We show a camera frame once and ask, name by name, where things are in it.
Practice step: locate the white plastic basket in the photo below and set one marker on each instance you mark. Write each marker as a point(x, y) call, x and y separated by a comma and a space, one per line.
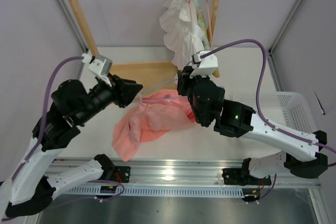
point(289, 109)

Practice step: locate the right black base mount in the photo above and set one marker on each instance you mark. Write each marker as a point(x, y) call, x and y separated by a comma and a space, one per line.
point(235, 176)

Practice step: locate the pink hanger with white garment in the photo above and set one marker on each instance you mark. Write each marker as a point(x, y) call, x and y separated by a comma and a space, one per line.
point(195, 10)

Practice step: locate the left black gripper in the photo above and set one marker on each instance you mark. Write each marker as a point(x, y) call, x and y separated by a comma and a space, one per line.
point(124, 91)

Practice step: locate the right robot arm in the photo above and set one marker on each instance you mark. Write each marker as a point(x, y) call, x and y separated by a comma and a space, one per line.
point(299, 152)

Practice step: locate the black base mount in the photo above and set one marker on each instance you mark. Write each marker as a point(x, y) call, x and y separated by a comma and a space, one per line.
point(235, 176)
point(119, 174)

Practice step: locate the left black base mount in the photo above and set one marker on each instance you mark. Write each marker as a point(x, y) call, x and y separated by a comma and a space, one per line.
point(119, 174)

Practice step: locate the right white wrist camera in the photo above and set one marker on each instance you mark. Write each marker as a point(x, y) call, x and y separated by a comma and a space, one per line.
point(204, 66)

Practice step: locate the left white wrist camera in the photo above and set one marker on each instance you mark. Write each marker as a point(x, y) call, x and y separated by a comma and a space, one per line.
point(99, 66)

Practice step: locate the blue wire hanger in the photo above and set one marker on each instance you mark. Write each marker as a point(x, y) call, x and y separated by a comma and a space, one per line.
point(165, 85)

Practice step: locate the slotted cable duct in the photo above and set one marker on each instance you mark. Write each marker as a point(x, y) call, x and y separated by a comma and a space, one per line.
point(159, 191)

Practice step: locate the aluminium mounting rail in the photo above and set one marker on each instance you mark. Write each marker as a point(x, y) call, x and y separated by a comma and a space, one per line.
point(169, 172)

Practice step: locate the pastel floral garment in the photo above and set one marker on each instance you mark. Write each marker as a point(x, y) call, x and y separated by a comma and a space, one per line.
point(202, 24)

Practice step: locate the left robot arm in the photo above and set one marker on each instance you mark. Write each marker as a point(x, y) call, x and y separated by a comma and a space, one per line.
point(72, 107)

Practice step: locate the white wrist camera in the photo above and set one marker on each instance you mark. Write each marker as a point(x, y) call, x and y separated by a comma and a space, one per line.
point(99, 66)
point(204, 66)

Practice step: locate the pink pleated skirt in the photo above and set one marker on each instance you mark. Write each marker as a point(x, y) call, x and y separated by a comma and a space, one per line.
point(153, 117)

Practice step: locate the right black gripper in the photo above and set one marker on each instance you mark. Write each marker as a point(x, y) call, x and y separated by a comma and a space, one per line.
point(185, 80)

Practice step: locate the white ruffled garment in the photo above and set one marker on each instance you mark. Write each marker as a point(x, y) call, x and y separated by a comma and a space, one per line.
point(182, 36)

